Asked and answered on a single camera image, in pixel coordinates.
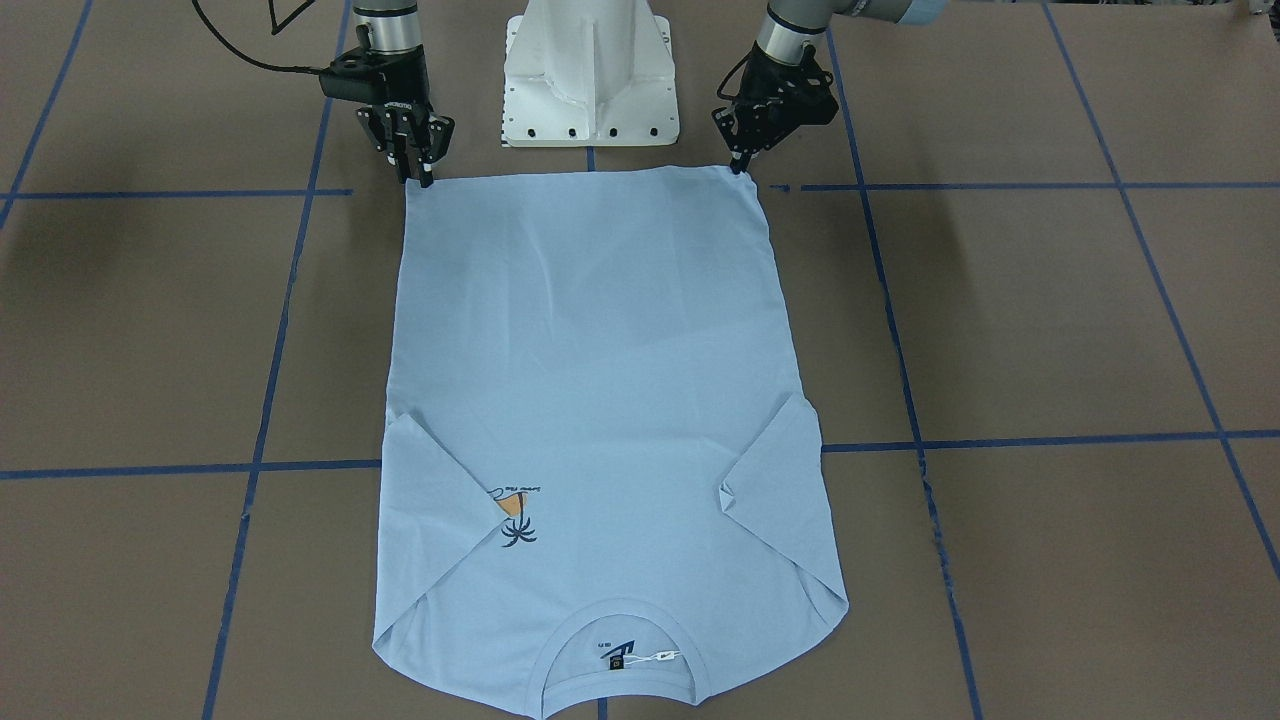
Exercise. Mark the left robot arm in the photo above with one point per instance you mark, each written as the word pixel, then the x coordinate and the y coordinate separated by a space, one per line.
pixel 792 29

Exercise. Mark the light blue t-shirt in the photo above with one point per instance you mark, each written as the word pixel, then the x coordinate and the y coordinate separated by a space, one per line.
pixel 600 474

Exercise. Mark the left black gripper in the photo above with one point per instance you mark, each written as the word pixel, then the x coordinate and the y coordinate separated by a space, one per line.
pixel 768 90

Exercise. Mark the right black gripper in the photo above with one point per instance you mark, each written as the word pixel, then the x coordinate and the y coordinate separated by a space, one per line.
pixel 401 84

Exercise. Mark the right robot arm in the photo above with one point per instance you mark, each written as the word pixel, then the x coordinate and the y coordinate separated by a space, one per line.
pixel 391 27

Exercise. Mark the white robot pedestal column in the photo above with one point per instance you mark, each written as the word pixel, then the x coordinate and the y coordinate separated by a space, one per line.
pixel 589 73

